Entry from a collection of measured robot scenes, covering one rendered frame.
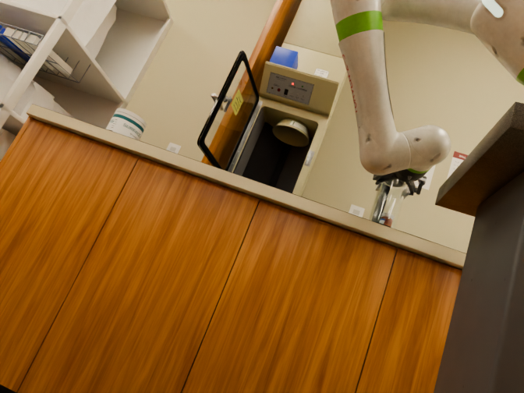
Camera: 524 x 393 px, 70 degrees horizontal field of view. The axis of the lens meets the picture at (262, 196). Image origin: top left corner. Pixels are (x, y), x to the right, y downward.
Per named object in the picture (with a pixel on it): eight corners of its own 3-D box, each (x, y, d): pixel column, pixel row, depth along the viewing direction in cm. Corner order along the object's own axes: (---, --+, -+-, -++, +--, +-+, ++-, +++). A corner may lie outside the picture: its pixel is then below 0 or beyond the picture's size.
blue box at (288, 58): (270, 76, 167) (277, 60, 170) (291, 83, 166) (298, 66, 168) (268, 61, 158) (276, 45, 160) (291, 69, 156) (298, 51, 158)
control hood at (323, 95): (259, 95, 166) (267, 76, 168) (329, 116, 160) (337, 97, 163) (256, 79, 155) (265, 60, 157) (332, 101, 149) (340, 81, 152)
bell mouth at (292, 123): (273, 139, 179) (277, 129, 181) (308, 150, 176) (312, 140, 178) (270, 121, 163) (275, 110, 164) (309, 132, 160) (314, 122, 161)
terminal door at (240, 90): (223, 179, 153) (260, 97, 163) (197, 143, 125) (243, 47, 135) (221, 178, 153) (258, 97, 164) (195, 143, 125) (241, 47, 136)
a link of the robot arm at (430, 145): (465, 150, 94) (449, 113, 98) (416, 161, 94) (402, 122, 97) (442, 172, 107) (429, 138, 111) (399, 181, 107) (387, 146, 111)
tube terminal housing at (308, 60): (226, 207, 177) (283, 75, 197) (291, 231, 171) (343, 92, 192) (216, 190, 153) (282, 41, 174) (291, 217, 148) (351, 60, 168)
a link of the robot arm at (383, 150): (391, 26, 93) (376, 40, 104) (345, 34, 93) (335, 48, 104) (414, 171, 96) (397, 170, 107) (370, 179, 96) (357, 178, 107)
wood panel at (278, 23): (217, 210, 193) (308, 3, 229) (222, 213, 192) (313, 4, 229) (193, 176, 146) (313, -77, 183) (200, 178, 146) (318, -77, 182)
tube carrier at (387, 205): (360, 230, 135) (377, 178, 141) (390, 241, 134) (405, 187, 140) (367, 223, 125) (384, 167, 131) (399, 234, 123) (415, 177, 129)
